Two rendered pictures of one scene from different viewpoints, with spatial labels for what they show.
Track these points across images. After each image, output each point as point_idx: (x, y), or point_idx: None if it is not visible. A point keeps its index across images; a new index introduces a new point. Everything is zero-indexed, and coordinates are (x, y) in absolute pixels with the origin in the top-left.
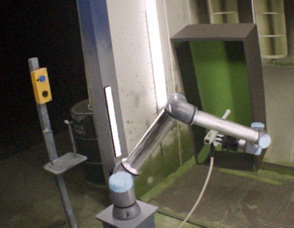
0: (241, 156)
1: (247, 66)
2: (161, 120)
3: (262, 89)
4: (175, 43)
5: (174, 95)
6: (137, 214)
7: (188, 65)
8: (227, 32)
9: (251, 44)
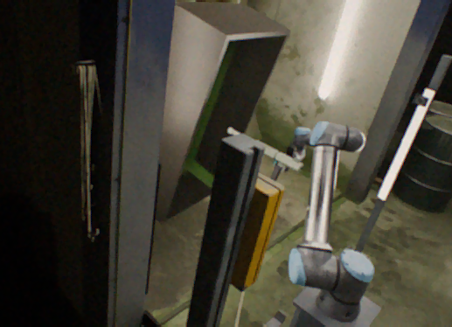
0: (181, 184)
1: (274, 66)
2: (337, 162)
3: (218, 90)
4: (212, 43)
5: (330, 125)
6: None
7: (176, 78)
8: (258, 21)
9: (265, 37)
